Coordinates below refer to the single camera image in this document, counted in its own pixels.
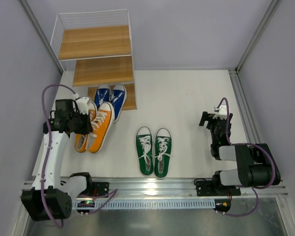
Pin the grey slotted cable duct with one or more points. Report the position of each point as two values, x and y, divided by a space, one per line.
88 205

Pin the right green sneaker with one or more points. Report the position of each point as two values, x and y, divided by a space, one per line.
163 149

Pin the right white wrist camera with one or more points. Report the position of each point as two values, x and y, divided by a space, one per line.
221 112

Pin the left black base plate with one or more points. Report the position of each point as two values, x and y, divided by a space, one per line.
95 189

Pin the right aluminium frame rail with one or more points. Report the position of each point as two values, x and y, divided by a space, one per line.
249 125

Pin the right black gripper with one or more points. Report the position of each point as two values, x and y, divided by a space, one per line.
212 120

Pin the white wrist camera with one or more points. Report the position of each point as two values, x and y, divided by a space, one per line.
82 103
221 112

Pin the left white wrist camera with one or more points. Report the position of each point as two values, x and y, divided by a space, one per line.
82 103

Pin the white wire wooden shoe shelf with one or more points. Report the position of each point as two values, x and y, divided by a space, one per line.
95 48

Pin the aluminium front rail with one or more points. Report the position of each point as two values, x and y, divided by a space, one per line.
171 188

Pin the blue sneaker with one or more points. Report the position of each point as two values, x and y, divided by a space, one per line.
117 99
102 94

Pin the left aluminium frame post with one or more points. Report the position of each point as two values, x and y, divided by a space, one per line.
34 22

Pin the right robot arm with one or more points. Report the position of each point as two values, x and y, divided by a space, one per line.
255 166

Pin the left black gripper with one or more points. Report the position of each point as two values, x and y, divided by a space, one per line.
84 123

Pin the aluminium frame post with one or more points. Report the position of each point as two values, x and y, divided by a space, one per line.
34 22
271 9

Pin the left green sneaker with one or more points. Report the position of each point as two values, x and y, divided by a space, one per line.
144 144

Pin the right aluminium frame post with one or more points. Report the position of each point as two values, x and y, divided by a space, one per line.
271 9

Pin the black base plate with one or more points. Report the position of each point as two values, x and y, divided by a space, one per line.
206 188
95 189

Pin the green sneaker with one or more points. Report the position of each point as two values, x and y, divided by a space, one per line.
163 149
144 144

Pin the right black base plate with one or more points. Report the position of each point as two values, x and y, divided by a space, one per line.
206 188

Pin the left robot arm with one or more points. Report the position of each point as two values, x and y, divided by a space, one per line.
48 198

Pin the orange sneaker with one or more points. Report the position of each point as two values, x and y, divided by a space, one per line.
81 140
101 125

